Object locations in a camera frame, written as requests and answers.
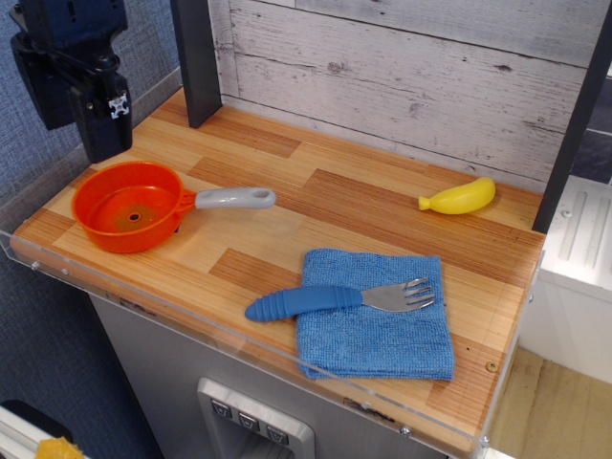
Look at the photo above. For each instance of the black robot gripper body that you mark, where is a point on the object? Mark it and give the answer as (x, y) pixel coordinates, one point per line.
(77, 34)

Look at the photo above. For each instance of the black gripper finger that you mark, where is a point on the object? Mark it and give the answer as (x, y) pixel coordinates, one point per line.
(47, 89)
(102, 113)

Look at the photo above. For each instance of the blue handled metal fork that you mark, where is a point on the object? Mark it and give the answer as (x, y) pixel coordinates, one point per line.
(395, 298)

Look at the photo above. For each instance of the yellow toy banana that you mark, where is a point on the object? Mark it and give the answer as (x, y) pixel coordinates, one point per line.
(461, 199)

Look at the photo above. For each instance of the clear acrylic table guard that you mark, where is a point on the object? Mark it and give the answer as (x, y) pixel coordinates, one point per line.
(164, 359)

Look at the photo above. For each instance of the blue folded cloth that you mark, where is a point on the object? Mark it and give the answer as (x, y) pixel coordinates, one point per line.
(367, 343)

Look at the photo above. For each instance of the silver toy dispenser panel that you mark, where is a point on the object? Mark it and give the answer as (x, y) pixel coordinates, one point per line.
(242, 427)

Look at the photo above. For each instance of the white toy sink unit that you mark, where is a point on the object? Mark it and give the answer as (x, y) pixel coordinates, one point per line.
(567, 319)

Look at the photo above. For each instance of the orange toy pan grey handle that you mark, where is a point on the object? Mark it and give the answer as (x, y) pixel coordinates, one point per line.
(135, 206)

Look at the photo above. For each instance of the dark grey right post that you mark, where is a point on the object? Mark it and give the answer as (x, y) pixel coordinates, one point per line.
(586, 101)

